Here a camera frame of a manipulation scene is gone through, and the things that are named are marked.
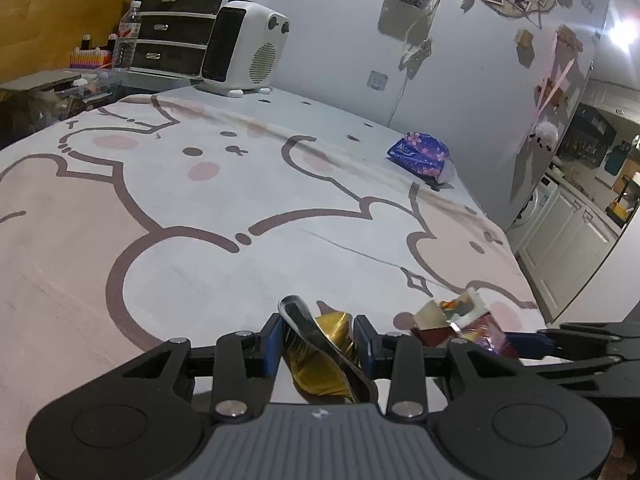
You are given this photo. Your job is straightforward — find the white washing machine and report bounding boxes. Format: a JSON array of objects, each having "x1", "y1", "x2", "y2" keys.
[{"x1": 509, "y1": 174, "x2": 558, "y2": 232}]

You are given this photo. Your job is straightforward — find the clear plastic water bottle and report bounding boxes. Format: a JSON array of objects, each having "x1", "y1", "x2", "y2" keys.
[{"x1": 112, "y1": 0, "x2": 141, "y2": 70}]

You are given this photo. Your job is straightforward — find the wall light switch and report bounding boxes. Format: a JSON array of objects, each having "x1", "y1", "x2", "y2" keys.
[{"x1": 367, "y1": 70, "x2": 388, "y2": 91}]

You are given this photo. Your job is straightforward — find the white kitchen cabinet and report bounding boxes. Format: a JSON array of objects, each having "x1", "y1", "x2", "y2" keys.
[{"x1": 515, "y1": 185, "x2": 620, "y2": 323}]

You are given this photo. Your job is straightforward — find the white space heater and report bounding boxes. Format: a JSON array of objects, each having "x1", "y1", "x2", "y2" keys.
[{"x1": 198, "y1": 0, "x2": 291, "y2": 98}]

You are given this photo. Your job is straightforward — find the colourful striped box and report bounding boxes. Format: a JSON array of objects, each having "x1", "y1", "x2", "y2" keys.
[{"x1": 68, "y1": 34, "x2": 117, "y2": 70}]

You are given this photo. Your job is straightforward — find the red cigarette pack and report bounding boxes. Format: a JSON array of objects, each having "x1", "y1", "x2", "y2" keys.
[{"x1": 411, "y1": 288, "x2": 518, "y2": 359}]

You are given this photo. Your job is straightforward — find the blue tissue pack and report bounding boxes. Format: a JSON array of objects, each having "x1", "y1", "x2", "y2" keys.
[{"x1": 387, "y1": 132, "x2": 457, "y2": 184}]

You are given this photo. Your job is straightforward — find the white black drawer cabinet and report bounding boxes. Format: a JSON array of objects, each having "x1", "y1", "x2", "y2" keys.
[{"x1": 132, "y1": 0, "x2": 247, "y2": 77}]

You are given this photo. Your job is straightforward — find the cartoon bear tablecloth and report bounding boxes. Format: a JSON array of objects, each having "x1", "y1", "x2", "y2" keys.
[{"x1": 1, "y1": 88, "x2": 544, "y2": 479}]

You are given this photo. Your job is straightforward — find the gold foil wrapper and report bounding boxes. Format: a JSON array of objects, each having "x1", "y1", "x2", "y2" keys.
[{"x1": 279, "y1": 296, "x2": 378, "y2": 403}]

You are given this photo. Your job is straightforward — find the white plush wall toy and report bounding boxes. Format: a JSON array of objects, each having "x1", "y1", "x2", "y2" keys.
[{"x1": 528, "y1": 120, "x2": 559, "y2": 153}]

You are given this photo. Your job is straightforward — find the grey side shelf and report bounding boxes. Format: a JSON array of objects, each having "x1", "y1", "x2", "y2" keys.
[{"x1": 1, "y1": 70, "x2": 82, "y2": 106}]

